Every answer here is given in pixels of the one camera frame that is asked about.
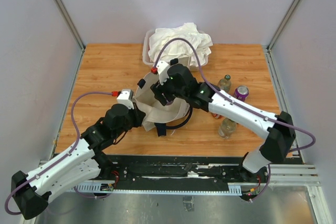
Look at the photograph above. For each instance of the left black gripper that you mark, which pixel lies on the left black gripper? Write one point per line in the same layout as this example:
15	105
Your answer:
138	116

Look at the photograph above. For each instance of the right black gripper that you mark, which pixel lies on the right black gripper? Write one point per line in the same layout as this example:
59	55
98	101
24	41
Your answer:
156	88

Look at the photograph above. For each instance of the beige canvas tote bag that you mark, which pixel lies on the beige canvas tote bag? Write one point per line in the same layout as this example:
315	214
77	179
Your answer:
162	118

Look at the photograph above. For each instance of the red soda can front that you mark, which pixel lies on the red soda can front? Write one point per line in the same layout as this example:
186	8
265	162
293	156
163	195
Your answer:
217	116

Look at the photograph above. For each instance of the clear glass bottle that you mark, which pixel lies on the clear glass bottle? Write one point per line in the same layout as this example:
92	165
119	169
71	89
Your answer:
225	83
227	128

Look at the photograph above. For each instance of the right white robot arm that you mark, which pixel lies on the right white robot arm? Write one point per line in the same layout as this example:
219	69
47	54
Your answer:
277	131

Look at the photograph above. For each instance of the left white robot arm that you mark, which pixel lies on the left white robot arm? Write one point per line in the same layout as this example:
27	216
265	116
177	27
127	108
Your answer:
82	160

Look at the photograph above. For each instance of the clear plastic bin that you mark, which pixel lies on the clear plastic bin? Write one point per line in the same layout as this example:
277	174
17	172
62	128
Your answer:
145	53

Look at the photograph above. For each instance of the white crumpled cloth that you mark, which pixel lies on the white crumpled cloth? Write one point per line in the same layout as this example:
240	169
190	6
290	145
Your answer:
181	37

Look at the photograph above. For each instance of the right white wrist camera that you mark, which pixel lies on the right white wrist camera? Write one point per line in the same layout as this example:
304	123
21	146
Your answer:
162	68

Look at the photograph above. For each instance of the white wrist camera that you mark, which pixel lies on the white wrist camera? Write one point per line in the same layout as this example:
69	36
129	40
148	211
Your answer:
162	68
124	97

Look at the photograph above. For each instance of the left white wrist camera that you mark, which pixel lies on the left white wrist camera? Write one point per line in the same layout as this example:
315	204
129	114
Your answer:
124	97

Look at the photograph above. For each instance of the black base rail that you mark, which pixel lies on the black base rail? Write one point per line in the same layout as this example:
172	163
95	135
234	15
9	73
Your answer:
176	173

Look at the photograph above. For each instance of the left aluminium frame post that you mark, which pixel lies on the left aluminium frame post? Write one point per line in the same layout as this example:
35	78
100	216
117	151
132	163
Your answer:
64	13

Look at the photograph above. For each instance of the aluminium frame post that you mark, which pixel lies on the aluminium frame post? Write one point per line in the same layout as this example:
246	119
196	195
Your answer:
64	13
284	22

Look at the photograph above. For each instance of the right aluminium floor rail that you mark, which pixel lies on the right aluminium floor rail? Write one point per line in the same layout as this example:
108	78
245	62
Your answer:
295	171

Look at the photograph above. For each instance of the right aluminium frame post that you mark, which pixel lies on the right aluminium frame post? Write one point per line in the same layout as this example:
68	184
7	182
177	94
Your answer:
284	22

